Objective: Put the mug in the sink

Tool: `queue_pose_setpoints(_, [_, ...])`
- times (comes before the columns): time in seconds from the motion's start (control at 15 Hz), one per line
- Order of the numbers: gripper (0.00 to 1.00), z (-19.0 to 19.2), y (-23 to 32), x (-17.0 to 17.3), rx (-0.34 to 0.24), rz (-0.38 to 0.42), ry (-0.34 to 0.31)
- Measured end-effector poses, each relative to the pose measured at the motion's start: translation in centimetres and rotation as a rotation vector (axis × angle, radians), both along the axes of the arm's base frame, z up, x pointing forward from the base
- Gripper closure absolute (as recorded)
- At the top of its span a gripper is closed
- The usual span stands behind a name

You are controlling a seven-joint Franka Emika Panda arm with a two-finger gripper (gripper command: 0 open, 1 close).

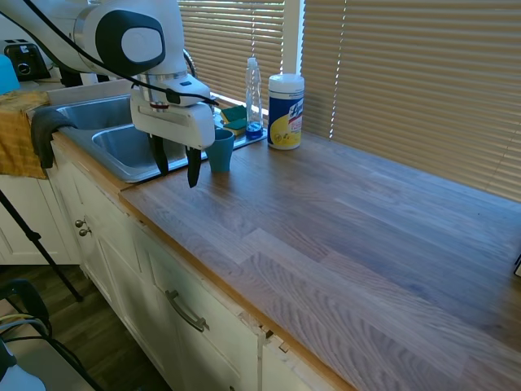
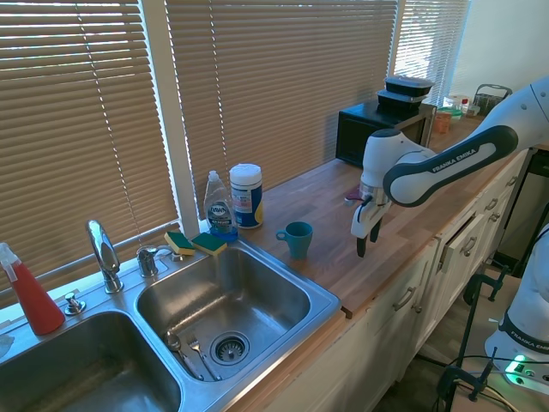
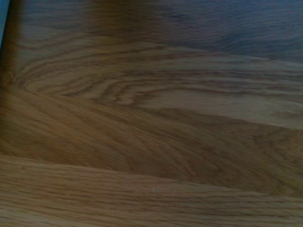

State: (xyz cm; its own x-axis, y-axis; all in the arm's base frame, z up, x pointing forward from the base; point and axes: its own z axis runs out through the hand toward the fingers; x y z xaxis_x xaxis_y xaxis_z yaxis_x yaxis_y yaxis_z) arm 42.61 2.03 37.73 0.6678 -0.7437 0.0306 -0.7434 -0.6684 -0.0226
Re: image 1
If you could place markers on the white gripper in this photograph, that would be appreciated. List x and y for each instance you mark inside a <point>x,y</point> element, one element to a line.
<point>179,124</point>

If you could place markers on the teal plastic cup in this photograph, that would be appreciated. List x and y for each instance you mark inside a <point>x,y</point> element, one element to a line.
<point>220,152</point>

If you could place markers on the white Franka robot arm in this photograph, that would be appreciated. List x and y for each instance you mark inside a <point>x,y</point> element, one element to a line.
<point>134,40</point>

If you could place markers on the stainless steel double sink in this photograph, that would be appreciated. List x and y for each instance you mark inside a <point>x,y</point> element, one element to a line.
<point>122,150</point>

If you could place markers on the dark curved sink faucet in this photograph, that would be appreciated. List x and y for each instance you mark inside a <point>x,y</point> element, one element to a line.
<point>191,65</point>

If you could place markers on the green yellow sponge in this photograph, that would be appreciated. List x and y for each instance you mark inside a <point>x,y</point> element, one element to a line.
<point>237,128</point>
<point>234,113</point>

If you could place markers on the clear dish soap bottle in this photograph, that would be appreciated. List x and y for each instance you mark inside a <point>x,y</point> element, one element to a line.
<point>254,102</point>

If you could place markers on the white base cabinet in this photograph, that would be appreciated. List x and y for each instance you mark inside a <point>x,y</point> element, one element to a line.
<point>134,264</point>

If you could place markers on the round metal cabinet knob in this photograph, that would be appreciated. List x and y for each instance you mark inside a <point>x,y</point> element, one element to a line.
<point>84,232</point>
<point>80,223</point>

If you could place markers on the Lysol wipes canister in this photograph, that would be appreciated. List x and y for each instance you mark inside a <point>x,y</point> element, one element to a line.
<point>285,114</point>

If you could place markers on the narrow tan window blind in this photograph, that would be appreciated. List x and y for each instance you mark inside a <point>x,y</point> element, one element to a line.
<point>228,45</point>

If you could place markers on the gray dish cloth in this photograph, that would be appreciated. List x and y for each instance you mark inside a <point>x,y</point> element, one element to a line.
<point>42,130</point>

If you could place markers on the black tripod leg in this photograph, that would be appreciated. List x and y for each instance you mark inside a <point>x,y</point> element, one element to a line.
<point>36,240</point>

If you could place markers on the yellow patterned towel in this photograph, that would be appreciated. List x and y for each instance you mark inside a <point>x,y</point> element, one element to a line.
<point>14,134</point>

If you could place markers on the black toaster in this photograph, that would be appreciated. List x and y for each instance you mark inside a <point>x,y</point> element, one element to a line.
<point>26,61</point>

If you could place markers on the light blue plastic container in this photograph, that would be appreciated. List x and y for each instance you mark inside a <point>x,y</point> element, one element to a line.
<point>7,77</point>

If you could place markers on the wide tan window blind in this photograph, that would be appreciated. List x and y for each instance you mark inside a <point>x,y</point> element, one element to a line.
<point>407,81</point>

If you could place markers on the dark object with white edge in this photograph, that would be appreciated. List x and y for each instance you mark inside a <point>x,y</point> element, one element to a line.
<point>517,266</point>

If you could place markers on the white window frame post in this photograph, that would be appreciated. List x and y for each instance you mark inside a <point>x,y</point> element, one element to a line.
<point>294,36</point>

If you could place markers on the black stand frame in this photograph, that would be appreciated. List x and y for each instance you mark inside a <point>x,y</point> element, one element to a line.
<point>28,301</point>

